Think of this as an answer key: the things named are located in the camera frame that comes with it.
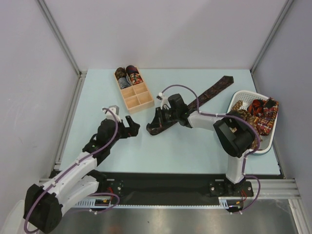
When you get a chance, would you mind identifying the dark paisley tie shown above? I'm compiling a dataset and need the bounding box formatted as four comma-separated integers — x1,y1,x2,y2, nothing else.
150,76,234,136

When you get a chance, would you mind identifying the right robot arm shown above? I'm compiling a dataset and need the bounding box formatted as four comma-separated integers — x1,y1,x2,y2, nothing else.
146,93,261,195

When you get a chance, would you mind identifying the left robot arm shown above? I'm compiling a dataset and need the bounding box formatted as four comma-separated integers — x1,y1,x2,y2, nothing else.
23,114,140,234

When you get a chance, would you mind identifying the wooden compartment box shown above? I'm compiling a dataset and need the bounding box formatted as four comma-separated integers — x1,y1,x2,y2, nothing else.
114,68,155,114

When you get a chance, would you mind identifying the grey blue rolled tie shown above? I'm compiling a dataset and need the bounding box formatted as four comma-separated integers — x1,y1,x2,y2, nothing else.
117,77,131,89

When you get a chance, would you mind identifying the red black rolled tie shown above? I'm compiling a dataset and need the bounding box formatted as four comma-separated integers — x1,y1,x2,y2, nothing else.
129,73,143,86

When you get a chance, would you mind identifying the brown rolled tie in box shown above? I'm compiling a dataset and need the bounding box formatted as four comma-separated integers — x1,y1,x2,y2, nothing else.
115,67,127,80

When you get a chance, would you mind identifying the navy red rolled tie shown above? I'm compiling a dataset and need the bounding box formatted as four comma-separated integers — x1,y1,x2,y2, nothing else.
126,65,139,76

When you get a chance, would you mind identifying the brown patterned tie in basket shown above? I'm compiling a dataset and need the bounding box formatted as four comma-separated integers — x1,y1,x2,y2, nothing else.
231,100,260,137

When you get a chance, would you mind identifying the white teal plastic basket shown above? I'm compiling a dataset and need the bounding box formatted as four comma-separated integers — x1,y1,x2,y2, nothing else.
228,90,277,154

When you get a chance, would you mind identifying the orange black tie in basket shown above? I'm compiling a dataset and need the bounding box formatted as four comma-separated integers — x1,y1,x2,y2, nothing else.
247,99,266,117

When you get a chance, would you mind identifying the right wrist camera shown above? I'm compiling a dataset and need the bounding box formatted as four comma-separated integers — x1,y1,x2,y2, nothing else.
156,92,169,107

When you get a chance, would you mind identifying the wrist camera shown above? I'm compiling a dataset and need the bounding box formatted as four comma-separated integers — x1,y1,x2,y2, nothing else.
102,105,122,122
156,92,169,107

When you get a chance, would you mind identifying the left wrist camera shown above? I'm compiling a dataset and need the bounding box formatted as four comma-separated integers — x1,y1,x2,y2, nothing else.
102,105,122,122

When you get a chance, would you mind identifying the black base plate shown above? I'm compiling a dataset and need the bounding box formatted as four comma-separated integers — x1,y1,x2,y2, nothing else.
103,172,254,201

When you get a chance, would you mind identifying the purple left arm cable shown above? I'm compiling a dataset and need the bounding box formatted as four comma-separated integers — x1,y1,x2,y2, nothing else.
23,107,120,234

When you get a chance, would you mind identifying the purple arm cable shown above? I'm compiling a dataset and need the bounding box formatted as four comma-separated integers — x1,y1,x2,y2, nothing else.
23,107,120,234
160,84,261,215

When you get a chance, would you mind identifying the aluminium frame rail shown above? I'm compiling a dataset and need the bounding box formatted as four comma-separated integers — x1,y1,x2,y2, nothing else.
36,0,86,78

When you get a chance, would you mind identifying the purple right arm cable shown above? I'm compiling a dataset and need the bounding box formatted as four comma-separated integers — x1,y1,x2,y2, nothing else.
160,84,261,215

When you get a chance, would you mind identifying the white cable duct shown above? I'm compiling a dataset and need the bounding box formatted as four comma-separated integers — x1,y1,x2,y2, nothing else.
74,197,243,210

